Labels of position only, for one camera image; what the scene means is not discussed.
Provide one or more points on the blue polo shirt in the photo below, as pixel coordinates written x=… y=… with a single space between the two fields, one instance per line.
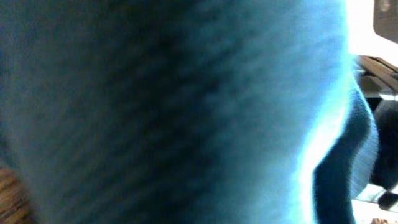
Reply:
x=189 y=111

